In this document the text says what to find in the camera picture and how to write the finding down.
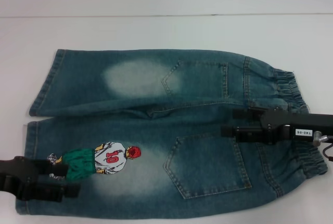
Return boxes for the blue denim shorts with print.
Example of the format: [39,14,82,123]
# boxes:
[15,48,328,224]

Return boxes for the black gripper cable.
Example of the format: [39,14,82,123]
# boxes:
[320,135,333,163]

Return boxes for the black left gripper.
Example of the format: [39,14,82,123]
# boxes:
[0,156,81,200]

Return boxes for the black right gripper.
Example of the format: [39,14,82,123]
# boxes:
[221,108,333,146]

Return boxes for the silver cable connector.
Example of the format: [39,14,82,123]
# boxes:
[313,130,328,147]

